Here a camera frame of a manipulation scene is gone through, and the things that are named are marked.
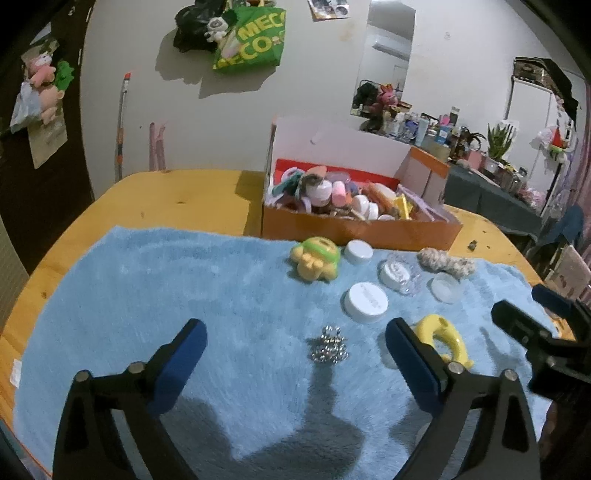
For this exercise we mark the blue draped cloth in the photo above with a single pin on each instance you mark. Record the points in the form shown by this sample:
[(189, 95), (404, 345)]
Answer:
[(563, 226)]

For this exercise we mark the red green hanging toy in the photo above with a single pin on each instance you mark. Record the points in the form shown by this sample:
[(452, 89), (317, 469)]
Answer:
[(558, 143)]

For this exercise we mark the green plush toy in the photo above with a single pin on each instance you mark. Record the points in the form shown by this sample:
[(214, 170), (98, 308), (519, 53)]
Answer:
[(64, 74)]

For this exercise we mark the small white bottle cap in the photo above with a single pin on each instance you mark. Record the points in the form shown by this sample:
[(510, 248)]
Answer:
[(358, 251)]

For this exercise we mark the wall mirror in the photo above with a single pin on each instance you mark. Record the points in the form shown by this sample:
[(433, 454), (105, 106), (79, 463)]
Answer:
[(388, 69)]

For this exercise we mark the silver metal bead cluster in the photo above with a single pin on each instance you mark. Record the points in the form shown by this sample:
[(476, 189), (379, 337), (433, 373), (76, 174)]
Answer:
[(328, 353)]

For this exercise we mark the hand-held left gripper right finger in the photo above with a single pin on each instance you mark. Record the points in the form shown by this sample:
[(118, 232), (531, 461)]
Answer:
[(411, 364)]

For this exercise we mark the green shopping bag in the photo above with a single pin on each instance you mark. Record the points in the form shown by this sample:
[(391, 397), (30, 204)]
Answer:
[(258, 41)]

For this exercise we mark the red-tipped pole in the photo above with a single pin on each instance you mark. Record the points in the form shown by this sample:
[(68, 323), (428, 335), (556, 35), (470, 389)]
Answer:
[(121, 120)]

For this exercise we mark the yellow green frog toy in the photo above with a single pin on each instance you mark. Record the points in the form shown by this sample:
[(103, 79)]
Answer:
[(314, 258)]

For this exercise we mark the row of cosmetic bottles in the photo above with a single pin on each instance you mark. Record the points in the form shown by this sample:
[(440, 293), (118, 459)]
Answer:
[(429, 131)]

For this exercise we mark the dark patterned storage bag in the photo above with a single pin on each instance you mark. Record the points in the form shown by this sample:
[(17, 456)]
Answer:
[(545, 74)]

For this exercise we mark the pink plush toy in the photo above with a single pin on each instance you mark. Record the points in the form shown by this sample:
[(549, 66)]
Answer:
[(42, 68), (50, 101)]

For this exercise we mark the pink plush bunny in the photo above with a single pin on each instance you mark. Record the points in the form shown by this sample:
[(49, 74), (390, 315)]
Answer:
[(387, 97)]

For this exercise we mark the orange cardboard box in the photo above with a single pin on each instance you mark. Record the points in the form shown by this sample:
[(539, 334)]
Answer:
[(351, 230)]

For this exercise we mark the potted green plant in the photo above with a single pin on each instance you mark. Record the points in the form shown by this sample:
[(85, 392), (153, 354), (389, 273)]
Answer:
[(498, 143)]

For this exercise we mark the dark cloth side table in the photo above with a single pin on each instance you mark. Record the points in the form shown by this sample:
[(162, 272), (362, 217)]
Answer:
[(485, 198)]

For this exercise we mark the pile of jars and trinkets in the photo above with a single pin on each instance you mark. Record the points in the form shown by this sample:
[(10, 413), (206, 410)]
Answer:
[(369, 203)]

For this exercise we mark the clear plastic cup lid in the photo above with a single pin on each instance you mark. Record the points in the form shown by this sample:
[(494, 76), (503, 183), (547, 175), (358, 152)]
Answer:
[(445, 288)]

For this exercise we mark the black hanging bag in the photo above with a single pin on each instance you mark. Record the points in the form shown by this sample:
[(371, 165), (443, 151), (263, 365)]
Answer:
[(189, 27)]

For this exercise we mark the white plush toy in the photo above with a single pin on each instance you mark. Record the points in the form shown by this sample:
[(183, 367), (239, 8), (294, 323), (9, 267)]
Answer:
[(216, 27)]

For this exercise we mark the large white jar lid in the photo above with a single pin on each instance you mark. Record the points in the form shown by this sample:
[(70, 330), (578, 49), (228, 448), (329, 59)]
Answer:
[(364, 302)]

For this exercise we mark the white round jar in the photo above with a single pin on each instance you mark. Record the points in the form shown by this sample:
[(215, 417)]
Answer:
[(392, 276)]

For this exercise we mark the pink cylinder bottle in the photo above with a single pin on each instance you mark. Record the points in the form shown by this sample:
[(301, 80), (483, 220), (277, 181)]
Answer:
[(339, 194)]

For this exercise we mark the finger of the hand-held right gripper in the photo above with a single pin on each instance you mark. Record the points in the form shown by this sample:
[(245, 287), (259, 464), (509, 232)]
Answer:
[(551, 297), (521, 323)]

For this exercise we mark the pink wall decoration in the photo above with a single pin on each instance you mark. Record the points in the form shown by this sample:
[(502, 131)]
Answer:
[(158, 147)]

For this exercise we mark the blue fluffy towel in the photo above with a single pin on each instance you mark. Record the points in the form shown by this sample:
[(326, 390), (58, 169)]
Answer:
[(184, 286)]

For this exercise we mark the wall photo print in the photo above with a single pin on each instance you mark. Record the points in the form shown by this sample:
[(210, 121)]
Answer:
[(328, 9)]

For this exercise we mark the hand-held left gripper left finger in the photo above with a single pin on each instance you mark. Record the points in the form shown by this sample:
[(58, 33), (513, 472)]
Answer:
[(184, 355)]

